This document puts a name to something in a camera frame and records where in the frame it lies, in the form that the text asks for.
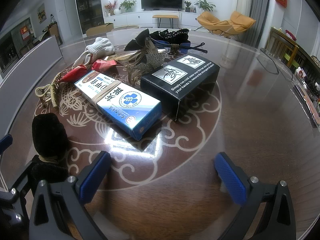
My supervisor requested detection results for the red snack wrapper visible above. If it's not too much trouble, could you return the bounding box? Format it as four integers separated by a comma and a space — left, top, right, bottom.
60, 59, 117, 83

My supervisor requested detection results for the gold rhinestone hair claw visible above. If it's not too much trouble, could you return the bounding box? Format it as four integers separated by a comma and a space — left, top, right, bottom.
34, 72, 61, 109

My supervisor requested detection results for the yellow lounge chair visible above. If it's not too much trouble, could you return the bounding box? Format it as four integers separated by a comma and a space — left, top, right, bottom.
197, 11, 256, 37

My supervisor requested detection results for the green potted plant left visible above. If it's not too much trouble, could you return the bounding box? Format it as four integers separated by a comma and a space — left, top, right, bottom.
119, 0, 137, 12

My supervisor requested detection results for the white knitted glove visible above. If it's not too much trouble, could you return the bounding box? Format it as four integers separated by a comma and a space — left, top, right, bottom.
73, 37, 115, 67

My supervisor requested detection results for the wooden bench stool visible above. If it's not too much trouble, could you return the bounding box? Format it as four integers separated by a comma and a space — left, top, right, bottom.
152, 15, 179, 29

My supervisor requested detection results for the grey sofa back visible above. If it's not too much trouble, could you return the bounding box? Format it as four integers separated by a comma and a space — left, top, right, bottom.
0, 36, 62, 137

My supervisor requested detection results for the green potted plant right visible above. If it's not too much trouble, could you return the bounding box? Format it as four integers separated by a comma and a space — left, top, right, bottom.
194, 0, 216, 12

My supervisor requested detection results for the black studded fabric item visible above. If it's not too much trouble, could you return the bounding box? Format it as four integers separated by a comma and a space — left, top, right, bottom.
149, 28, 208, 54

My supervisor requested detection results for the white tv cabinet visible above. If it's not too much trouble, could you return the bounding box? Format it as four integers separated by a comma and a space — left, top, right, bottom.
104, 10, 201, 29

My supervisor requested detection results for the wooden dining chair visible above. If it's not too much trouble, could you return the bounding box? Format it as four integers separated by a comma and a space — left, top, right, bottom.
265, 27, 299, 68

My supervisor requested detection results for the black knitted glove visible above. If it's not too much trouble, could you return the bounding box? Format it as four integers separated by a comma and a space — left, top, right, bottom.
32, 113, 70, 162

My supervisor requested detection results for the small potted plant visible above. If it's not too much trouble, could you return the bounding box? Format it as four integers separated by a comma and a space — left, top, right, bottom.
184, 1, 191, 12

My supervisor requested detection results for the red flower vase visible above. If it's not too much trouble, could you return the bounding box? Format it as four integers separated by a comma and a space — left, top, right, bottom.
104, 0, 117, 16

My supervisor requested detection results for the cardboard box on floor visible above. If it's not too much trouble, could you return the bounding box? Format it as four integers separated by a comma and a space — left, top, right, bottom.
86, 23, 114, 37

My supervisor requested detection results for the blue white medicine box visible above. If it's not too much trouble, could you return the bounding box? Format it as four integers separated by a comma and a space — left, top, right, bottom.
75, 70, 162, 141

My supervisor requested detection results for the dark glass display cabinet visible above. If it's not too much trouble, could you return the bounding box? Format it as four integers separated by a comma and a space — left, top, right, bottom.
75, 0, 104, 35

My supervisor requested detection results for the grey curtain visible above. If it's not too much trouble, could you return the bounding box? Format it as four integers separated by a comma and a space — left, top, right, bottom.
250, 0, 269, 30

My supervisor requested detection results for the green potted plant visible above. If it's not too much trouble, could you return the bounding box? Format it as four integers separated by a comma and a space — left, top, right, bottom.
194, 0, 216, 12
119, 0, 137, 12

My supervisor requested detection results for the black printed cardboard box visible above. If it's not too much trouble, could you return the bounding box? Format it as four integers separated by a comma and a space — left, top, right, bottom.
140, 53, 220, 121

